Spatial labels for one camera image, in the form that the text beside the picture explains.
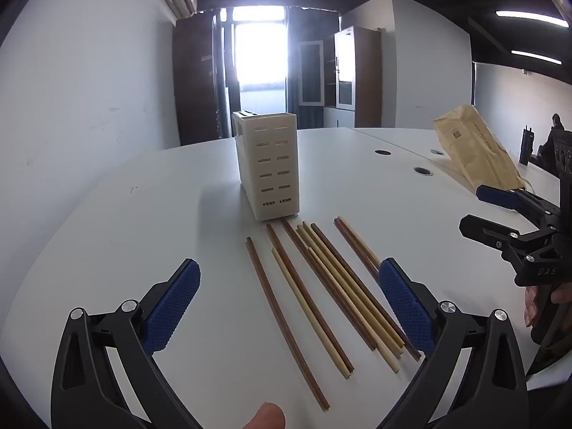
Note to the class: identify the black handheld radio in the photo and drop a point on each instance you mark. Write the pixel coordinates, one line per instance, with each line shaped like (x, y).
(526, 147)

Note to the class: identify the bright glass balcony door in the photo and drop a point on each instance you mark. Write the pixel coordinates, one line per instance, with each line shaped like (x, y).
(259, 53)

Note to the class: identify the person's left hand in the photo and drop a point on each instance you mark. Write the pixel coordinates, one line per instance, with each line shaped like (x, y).
(268, 418)

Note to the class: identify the dark wooden cabinet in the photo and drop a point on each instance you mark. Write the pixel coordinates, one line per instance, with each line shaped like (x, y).
(194, 80)

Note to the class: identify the brown paper envelope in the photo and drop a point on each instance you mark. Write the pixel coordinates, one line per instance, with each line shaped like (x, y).
(478, 147)

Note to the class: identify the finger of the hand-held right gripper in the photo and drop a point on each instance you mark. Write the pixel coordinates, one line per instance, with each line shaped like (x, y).
(485, 231)
(496, 196)

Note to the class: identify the long ceiling light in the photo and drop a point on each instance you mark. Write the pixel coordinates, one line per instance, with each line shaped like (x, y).
(531, 17)
(536, 56)

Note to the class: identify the grey glass-door cabinet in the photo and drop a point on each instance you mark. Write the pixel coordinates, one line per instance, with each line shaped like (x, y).
(310, 73)

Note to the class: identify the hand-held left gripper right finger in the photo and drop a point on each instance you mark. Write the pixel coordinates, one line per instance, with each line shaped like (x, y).
(404, 308)

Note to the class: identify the person's right hand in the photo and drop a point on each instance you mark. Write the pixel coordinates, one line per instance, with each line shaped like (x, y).
(531, 308)

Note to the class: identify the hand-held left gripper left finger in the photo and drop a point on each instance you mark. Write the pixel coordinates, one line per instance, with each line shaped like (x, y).
(174, 304)

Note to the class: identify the cream plastic chopstick holder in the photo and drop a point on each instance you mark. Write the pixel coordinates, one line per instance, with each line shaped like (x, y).
(272, 165)

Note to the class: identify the dark curtain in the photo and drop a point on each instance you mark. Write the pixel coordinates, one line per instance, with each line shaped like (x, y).
(313, 27)

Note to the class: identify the white cabinet with wooden side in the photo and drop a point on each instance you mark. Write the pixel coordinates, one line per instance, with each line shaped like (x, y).
(345, 53)

